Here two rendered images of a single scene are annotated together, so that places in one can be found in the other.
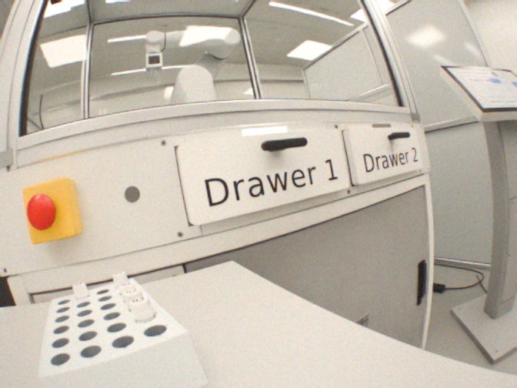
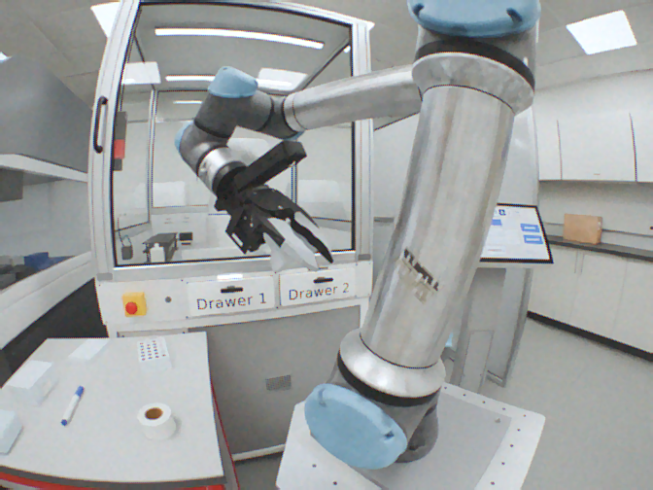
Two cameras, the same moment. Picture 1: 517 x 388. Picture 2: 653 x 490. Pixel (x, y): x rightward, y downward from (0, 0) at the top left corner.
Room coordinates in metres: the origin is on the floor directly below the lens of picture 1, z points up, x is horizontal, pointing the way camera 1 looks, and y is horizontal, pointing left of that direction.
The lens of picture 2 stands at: (-0.44, -0.37, 1.17)
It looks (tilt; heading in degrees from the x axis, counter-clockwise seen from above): 8 degrees down; 2
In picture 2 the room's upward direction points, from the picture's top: straight up
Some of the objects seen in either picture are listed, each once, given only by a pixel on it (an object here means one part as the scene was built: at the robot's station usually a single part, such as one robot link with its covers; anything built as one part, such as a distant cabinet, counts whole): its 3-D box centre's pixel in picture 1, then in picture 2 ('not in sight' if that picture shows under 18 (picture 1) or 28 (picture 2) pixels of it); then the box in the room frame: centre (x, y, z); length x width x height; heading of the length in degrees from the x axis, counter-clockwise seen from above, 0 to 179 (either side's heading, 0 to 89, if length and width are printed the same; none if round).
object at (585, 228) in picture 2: not in sight; (583, 227); (1.75, -3.04, 1.04); 0.41 x 0.32 x 0.28; 23
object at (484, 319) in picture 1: (515, 222); (477, 350); (0.63, -1.06, 0.51); 0.50 x 0.45 x 1.02; 168
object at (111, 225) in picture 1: (213, 185); (230, 265); (0.85, 0.14, 0.87); 1.02 x 0.95 x 0.14; 116
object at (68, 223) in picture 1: (51, 211); (134, 304); (0.24, 0.26, 0.88); 0.07 x 0.05 x 0.07; 116
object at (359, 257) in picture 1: (244, 312); (240, 350); (0.85, 0.13, 0.40); 1.03 x 0.95 x 0.80; 116
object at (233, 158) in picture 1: (275, 168); (231, 296); (0.40, -0.03, 0.87); 0.29 x 0.02 x 0.11; 116
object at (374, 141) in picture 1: (390, 152); (319, 286); (0.54, -0.32, 0.87); 0.29 x 0.02 x 0.11; 116
